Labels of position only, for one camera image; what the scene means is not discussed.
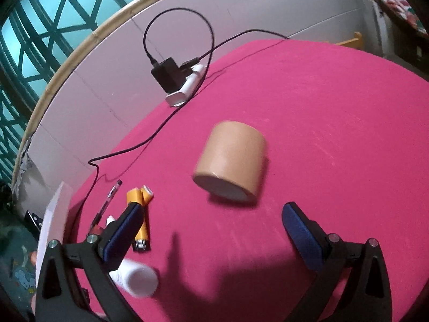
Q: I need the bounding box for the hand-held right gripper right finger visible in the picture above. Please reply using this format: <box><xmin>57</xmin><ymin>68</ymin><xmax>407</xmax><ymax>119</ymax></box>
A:
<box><xmin>282</xmin><ymin>202</ymin><xmax>393</xmax><ymax>322</ymax></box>

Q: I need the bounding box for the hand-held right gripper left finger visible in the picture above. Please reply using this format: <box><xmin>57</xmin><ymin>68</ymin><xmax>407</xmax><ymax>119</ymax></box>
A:
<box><xmin>35</xmin><ymin>202</ymin><xmax>144</xmax><ymax>322</ymax></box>

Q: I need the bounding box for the white cardboard box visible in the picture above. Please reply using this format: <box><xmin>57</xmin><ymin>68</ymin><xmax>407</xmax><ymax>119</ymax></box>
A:
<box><xmin>35</xmin><ymin>181</ymin><xmax>72</xmax><ymax>309</ymax></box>

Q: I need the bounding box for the brown tape roll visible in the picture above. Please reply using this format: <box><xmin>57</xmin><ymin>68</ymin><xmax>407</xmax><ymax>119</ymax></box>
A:
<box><xmin>193</xmin><ymin>120</ymin><xmax>268</xmax><ymax>203</ymax></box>

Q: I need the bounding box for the black gel pen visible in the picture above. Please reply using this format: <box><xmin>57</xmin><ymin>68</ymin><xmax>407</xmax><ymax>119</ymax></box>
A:
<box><xmin>88</xmin><ymin>179</ymin><xmax>123</xmax><ymax>235</ymax></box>

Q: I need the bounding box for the white plastic bottle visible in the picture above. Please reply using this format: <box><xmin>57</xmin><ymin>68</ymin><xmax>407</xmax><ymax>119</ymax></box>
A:
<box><xmin>109</xmin><ymin>258</ymin><xmax>159</xmax><ymax>298</ymax></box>

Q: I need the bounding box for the black printed card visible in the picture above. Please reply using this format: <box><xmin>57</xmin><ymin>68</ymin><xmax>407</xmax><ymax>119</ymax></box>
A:
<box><xmin>26</xmin><ymin>211</ymin><xmax>44</xmax><ymax>232</ymax></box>

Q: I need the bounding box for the torn grey paper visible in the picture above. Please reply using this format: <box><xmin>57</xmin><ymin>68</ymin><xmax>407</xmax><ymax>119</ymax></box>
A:
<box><xmin>18</xmin><ymin>154</ymin><xmax>34</xmax><ymax>178</ymax></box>

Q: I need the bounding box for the white power strip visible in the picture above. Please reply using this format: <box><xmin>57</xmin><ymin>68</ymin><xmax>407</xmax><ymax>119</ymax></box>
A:
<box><xmin>166</xmin><ymin>64</ymin><xmax>206</xmax><ymax>107</ymax></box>

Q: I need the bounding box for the black charger adapter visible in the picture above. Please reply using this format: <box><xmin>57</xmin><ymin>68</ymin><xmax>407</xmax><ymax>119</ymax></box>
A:
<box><xmin>151</xmin><ymin>58</ymin><xmax>183</xmax><ymax>93</ymax></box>

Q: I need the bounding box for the yellow wooden piece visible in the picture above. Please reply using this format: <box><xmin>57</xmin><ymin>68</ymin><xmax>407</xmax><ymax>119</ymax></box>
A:
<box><xmin>335</xmin><ymin>32</ymin><xmax>363</xmax><ymax>50</ymax></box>

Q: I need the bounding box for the green lattice window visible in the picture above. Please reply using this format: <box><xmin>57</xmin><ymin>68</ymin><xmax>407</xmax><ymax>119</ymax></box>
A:
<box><xmin>0</xmin><ymin>0</ymin><xmax>188</xmax><ymax>188</ymax></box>

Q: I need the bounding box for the floral cloth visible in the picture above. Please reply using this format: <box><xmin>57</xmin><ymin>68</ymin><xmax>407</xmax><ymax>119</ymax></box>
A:
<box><xmin>358</xmin><ymin>0</ymin><xmax>429</xmax><ymax>37</ymax></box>

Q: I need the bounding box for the long black cable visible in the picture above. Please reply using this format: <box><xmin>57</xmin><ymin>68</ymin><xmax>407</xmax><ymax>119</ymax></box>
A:
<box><xmin>80</xmin><ymin>7</ymin><xmax>215</xmax><ymax>215</ymax></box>

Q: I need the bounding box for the bamboo rail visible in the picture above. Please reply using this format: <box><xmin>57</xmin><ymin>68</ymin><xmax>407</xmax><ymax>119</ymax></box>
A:
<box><xmin>10</xmin><ymin>0</ymin><xmax>235</xmax><ymax>195</ymax></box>

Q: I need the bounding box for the short black cable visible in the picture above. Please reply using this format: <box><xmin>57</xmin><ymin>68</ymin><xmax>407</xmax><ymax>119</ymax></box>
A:
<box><xmin>181</xmin><ymin>28</ymin><xmax>290</xmax><ymax>68</ymax></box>

